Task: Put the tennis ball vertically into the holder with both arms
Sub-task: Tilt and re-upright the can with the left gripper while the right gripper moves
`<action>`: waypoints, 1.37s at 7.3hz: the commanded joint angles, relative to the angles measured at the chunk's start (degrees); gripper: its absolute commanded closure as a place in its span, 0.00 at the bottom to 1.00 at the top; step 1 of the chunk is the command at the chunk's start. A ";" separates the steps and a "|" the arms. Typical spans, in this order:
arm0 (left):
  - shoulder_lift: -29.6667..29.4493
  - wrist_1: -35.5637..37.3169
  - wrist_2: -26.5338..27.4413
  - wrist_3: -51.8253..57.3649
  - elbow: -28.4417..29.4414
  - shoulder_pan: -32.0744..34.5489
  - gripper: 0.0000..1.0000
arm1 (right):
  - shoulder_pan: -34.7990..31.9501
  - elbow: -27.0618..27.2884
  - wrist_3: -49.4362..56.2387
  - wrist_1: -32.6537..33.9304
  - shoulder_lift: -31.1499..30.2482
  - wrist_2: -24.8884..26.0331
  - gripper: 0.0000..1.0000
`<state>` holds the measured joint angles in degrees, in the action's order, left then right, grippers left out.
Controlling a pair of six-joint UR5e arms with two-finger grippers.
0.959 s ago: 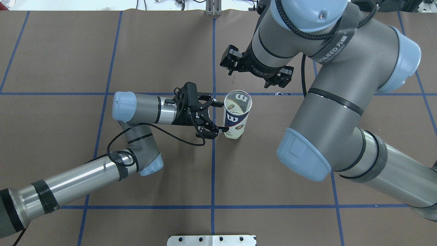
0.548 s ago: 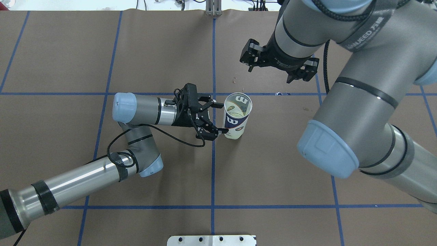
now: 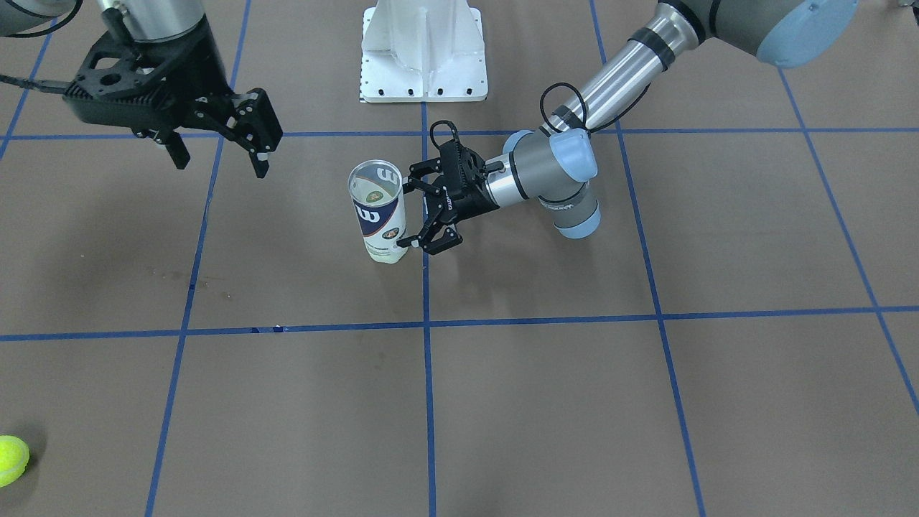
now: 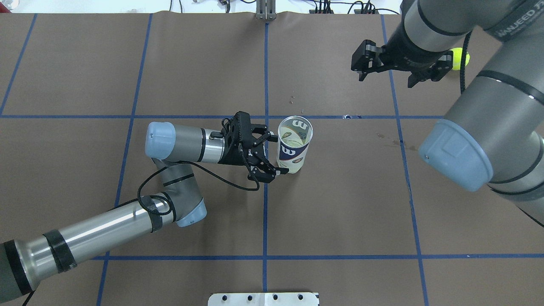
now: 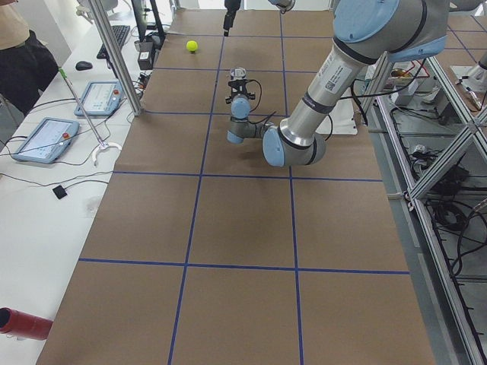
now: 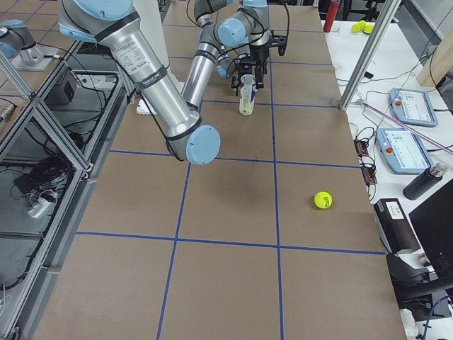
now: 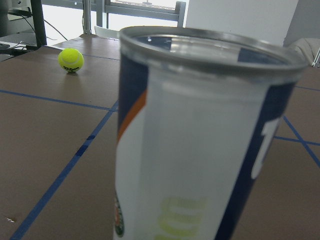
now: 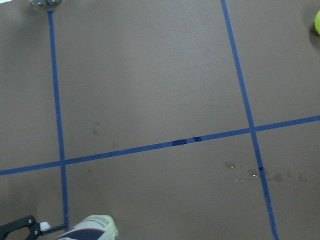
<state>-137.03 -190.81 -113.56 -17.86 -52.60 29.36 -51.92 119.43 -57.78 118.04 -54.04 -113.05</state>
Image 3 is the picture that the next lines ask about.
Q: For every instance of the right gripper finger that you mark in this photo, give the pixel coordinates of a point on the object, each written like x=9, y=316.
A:
x=173, y=143
x=248, y=120

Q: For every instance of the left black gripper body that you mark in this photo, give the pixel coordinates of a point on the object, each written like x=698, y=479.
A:
x=472, y=199

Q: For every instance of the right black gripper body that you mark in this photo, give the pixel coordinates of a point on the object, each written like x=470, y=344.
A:
x=203, y=70

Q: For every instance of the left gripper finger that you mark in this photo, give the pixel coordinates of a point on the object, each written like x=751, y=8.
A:
x=426, y=177
x=437, y=235

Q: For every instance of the clear tennis ball can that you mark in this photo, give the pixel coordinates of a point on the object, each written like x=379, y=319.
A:
x=376, y=189

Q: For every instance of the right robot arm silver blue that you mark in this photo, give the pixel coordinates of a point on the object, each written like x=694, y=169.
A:
x=116, y=15

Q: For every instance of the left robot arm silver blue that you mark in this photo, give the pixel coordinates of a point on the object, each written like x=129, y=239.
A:
x=556, y=163

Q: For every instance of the yellow tennis ball table edge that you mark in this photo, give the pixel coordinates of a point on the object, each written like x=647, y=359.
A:
x=15, y=455

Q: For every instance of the brown paper table mat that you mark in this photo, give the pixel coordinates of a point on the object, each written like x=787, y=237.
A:
x=739, y=337

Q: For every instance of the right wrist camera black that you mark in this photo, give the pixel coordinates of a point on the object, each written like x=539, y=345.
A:
x=116, y=84

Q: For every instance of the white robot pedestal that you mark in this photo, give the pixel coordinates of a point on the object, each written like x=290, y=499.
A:
x=423, y=52

